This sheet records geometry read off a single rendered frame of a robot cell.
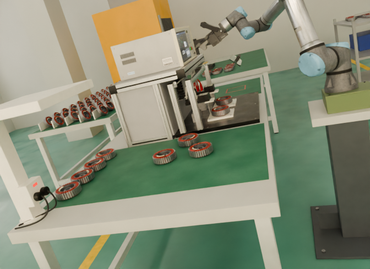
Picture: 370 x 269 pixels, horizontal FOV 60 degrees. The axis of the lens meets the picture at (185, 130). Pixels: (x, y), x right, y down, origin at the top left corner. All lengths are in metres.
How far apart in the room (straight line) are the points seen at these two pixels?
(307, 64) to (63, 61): 4.61
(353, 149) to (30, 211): 1.50
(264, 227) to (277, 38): 6.28
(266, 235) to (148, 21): 4.79
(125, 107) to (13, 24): 7.44
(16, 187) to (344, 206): 1.58
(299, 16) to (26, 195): 1.39
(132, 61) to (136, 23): 3.76
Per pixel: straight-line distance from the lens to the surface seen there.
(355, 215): 1.99
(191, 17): 7.29
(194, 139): 1.61
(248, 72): 3.47
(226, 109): 1.89
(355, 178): 1.88
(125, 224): 1.17
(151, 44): 1.86
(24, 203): 1.41
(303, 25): 1.65
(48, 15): 5.75
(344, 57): 1.72
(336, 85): 1.72
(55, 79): 5.86
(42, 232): 1.36
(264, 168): 1.23
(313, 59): 1.59
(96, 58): 8.07
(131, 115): 1.84
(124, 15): 5.72
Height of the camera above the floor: 1.29
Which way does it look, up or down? 16 degrees down
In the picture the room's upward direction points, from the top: 15 degrees counter-clockwise
